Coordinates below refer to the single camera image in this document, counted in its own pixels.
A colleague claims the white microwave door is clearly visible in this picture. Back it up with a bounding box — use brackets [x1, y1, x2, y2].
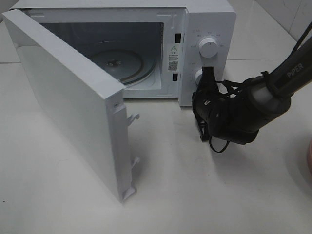
[3, 10, 140, 201]

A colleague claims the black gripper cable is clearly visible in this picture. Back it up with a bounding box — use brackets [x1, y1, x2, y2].
[199, 21, 312, 154]

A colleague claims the pink round plate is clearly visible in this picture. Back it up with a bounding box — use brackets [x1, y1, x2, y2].
[307, 142, 312, 172]

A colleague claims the glass microwave turntable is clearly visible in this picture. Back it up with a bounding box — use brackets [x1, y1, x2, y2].
[89, 41, 159, 85]

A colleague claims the white lower microwave knob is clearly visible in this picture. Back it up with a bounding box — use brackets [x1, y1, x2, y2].
[195, 69, 203, 86]

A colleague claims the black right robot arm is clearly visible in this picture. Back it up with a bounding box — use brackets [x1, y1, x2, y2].
[192, 39, 312, 145]

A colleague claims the white microwave knob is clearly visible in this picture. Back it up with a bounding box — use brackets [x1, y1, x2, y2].
[195, 69, 203, 86]
[199, 36, 219, 58]

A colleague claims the white microwave oven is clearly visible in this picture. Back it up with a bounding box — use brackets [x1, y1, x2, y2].
[9, 0, 236, 106]

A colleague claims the white upper microwave knob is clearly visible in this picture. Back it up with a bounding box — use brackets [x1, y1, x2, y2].
[199, 36, 219, 58]

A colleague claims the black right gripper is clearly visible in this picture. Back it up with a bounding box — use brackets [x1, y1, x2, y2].
[192, 66, 258, 145]

